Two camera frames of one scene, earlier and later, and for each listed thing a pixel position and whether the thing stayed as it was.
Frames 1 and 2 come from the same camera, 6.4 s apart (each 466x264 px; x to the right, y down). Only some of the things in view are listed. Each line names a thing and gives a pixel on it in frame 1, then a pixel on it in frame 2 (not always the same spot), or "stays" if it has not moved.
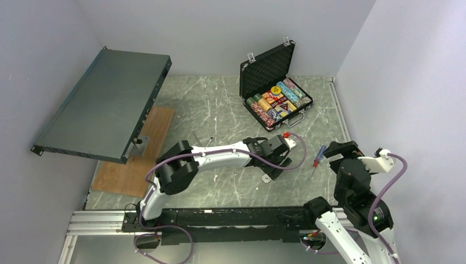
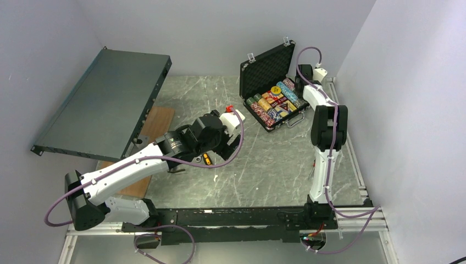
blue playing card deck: (285, 108) stays
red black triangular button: (285, 106) stays
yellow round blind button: (276, 91) stays
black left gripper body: (277, 160) → (220, 146)
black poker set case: (272, 97) stays
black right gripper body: (349, 148) → (298, 94)
